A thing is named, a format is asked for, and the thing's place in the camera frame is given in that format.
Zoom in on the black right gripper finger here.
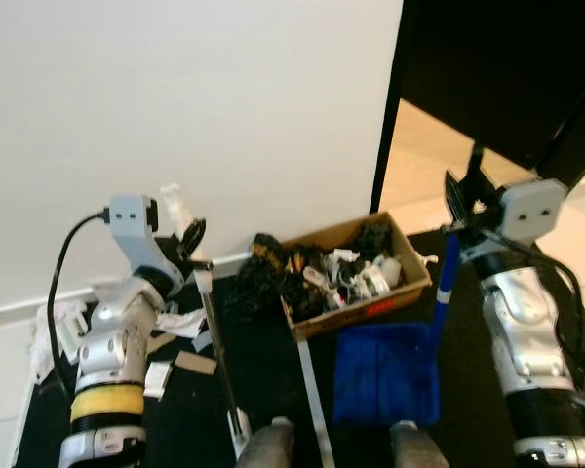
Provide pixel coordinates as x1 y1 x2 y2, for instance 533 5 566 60
465 143 489 196
446 171 472 233

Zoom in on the white long-handled brush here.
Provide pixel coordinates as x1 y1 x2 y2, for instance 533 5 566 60
161 183 253 461

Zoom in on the white green printed wrapper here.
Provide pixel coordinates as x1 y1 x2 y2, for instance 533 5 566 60
156 307 214 342

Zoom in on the large black crumpled bag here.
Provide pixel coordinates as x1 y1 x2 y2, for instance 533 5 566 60
222 232 308 325

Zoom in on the brown cardboard piece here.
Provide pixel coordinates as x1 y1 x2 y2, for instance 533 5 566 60
174 351 219 377
146 331 176 354

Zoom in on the small black crumpled bag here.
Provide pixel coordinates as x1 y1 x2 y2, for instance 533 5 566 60
354 219 396 262

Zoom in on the white plastic bottle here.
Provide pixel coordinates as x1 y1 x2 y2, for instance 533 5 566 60
375 255 403 289

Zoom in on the black door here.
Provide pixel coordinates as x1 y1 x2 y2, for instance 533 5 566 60
398 0 585 193

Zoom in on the white paper scrap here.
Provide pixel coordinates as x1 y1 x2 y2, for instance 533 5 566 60
143 361 174 399

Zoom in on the white crumpled packaging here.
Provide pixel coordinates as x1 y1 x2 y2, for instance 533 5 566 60
302 249 381 305

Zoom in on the brown cardboard box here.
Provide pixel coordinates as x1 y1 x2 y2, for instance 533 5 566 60
276 212 434 341

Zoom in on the grey flat strip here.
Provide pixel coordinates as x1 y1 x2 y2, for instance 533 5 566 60
294 331 335 468

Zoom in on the grey robot left leg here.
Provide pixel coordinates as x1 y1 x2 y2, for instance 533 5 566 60
236 417 298 468

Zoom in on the grey robot leg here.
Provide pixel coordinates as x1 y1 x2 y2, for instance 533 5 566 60
390 421 449 468
236 417 298 468

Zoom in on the grey robot right leg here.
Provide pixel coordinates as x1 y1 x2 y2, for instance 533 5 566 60
390 421 449 468

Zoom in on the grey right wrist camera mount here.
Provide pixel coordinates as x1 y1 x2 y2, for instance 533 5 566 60
497 178 568 245

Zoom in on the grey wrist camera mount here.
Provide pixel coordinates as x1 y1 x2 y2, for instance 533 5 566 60
105 195 176 286
497 178 568 245

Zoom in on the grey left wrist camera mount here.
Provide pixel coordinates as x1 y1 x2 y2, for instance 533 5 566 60
105 195 176 286

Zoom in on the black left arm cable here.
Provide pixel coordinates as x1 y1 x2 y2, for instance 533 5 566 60
47 208 113 396

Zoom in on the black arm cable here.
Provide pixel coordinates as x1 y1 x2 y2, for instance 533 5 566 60
487 229 585 391
47 208 113 396

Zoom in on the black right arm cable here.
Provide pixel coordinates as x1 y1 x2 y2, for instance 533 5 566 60
487 229 585 391

